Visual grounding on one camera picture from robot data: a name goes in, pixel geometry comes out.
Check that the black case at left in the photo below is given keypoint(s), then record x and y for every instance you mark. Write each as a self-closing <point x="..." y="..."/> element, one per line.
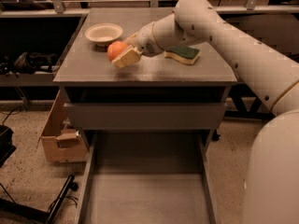
<point x="6" y="146"/>

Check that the grey drawer cabinet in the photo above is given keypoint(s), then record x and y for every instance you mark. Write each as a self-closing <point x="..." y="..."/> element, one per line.
<point x="87" y="77"/>

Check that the orange fruit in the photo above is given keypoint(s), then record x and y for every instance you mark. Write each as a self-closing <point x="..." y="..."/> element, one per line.
<point x="115" y="49"/>

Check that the closed top drawer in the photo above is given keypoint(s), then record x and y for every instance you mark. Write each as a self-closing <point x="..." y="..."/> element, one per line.
<point x="145" y="117"/>

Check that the cardboard box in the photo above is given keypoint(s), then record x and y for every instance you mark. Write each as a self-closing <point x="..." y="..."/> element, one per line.
<point x="61" y="142"/>

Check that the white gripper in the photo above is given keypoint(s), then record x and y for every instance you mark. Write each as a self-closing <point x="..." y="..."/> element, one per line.
<point x="145" y="41"/>

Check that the white paper bowl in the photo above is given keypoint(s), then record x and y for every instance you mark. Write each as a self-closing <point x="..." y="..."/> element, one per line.
<point x="103" y="34"/>

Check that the open middle drawer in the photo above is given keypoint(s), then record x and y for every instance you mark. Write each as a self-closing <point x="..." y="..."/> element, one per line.
<point x="147" y="178"/>

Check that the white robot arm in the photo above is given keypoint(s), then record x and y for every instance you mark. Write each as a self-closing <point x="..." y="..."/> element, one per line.
<point x="272" y="184"/>

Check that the green yellow sponge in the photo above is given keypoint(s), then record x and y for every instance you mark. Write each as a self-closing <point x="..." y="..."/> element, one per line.
<point x="184" y="55"/>

